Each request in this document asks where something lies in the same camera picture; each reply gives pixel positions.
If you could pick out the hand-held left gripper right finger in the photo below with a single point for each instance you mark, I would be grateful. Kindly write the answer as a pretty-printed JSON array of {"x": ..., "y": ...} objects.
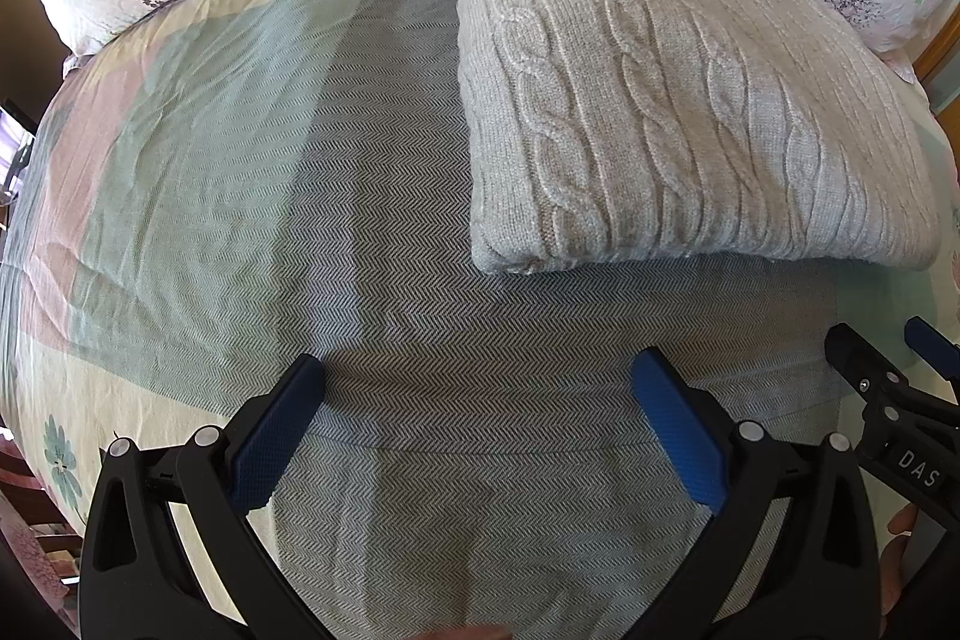
[{"x": 681, "y": 441}]

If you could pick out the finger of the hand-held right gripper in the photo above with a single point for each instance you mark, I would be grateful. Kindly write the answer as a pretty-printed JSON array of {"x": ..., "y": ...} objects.
[
  {"x": 870, "y": 371},
  {"x": 930, "y": 344}
]

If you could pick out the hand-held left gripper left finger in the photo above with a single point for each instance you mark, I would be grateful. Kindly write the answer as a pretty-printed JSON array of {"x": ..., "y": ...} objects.
[{"x": 271, "y": 441}]

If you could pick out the person's right hand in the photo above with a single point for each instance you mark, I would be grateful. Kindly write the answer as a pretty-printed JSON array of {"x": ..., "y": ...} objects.
[{"x": 898, "y": 557}]

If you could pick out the reddish wooden furniture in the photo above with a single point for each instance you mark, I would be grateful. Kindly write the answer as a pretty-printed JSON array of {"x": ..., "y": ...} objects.
[{"x": 41, "y": 535}]

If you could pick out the pastel colour-block herringbone quilt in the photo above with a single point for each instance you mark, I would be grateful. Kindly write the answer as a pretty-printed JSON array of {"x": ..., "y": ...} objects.
[{"x": 225, "y": 160}]

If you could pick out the dark furniture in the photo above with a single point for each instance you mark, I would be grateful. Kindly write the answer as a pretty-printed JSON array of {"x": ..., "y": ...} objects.
[{"x": 13, "y": 160}]

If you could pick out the wooden bed frame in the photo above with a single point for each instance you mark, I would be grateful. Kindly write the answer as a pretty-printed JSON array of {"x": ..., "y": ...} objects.
[{"x": 943, "y": 66}]

